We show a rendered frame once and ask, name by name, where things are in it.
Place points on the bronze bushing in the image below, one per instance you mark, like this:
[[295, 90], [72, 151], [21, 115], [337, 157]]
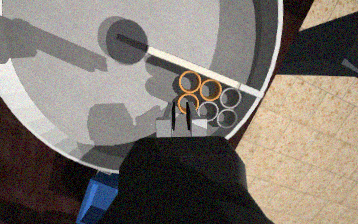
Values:
[[183, 110], [197, 85], [217, 92]]

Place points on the silver metal ring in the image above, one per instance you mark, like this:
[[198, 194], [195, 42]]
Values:
[[235, 100], [230, 121], [213, 113]]

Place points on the blue open tray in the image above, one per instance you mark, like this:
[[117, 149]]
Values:
[[97, 199]]

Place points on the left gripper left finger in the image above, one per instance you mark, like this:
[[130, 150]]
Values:
[[166, 124]]

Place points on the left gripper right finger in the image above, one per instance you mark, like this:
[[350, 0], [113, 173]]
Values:
[[195, 123]]

